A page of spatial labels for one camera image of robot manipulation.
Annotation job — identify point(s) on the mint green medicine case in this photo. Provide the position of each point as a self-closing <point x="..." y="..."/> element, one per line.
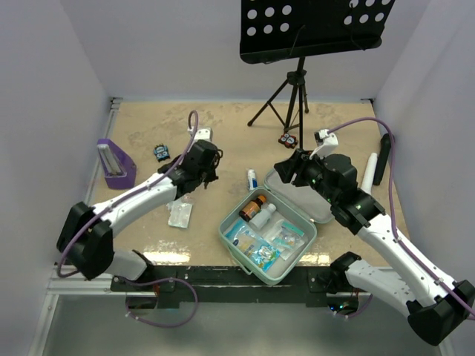
<point x="301" y="207"/>

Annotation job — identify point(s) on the red owl toy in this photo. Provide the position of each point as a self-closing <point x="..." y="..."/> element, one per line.
<point x="288" y="140"/>

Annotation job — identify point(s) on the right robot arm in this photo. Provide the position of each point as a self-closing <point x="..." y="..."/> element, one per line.
<point x="433" y="302"/>

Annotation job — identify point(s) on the white microphone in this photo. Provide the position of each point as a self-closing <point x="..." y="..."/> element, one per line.
<point x="369" y="173"/>

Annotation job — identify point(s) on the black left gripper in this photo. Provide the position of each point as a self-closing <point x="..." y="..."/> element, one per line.
<point x="212" y="175"/>

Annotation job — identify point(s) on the white plastic bottle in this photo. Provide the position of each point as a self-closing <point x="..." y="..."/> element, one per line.
<point x="263" y="217"/>

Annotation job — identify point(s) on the blue owl toy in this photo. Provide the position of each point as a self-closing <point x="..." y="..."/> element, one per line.
<point x="161" y="152"/>

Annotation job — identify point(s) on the white bandage roll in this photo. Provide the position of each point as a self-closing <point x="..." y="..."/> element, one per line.
<point x="252" y="179"/>

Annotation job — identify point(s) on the teal packet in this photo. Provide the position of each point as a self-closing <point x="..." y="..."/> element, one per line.
<point x="287" y="238"/>

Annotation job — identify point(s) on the white gauze packet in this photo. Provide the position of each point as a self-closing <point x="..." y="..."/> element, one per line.
<point x="267" y="237"/>

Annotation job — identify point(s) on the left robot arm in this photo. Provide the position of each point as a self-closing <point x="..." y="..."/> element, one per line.
<point x="87" y="237"/>

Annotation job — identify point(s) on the black microphone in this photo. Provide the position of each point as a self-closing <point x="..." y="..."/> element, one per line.
<point x="385" y="147"/>

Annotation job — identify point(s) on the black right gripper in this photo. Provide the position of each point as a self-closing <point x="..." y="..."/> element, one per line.
<point x="297" y="164"/>

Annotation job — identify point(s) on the small clear packet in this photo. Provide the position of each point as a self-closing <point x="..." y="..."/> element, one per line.
<point x="180" y="212"/>

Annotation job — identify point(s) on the amber medicine bottle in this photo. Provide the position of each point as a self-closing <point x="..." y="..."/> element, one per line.
<point x="251" y="209"/>

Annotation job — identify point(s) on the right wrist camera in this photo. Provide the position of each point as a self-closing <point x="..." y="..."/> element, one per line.
<point x="326" y="143"/>

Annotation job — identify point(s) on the purple metronome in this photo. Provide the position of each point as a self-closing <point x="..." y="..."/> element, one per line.
<point x="119" y="169"/>

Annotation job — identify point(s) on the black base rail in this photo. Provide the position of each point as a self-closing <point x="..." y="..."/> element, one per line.
<point x="311" y="286"/>

